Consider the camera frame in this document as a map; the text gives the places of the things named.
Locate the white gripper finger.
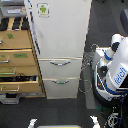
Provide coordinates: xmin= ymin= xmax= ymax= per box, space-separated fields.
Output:
xmin=28 ymin=119 xmax=37 ymax=128
xmin=90 ymin=116 xmax=101 ymax=128

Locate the white fridge door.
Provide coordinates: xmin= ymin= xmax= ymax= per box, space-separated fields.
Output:
xmin=24 ymin=0 xmax=92 ymax=58

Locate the white fridge bottom drawer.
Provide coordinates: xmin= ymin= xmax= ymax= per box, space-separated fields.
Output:
xmin=44 ymin=78 xmax=79 ymax=99

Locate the wooden drawer cabinet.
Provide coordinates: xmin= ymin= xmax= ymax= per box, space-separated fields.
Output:
xmin=0 ymin=17 xmax=45 ymax=97

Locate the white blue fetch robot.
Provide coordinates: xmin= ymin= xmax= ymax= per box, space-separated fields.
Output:
xmin=92 ymin=34 xmax=128 ymax=106

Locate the grey box on cabinet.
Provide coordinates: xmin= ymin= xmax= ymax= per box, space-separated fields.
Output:
xmin=0 ymin=6 xmax=26 ymax=17

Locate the green android sticker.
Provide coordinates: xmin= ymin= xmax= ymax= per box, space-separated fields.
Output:
xmin=37 ymin=3 xmax=49 ymax=17

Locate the coiled grey cable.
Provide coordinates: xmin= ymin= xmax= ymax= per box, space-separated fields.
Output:
xmin=77 ymin=43 xmax=100 ymax=94

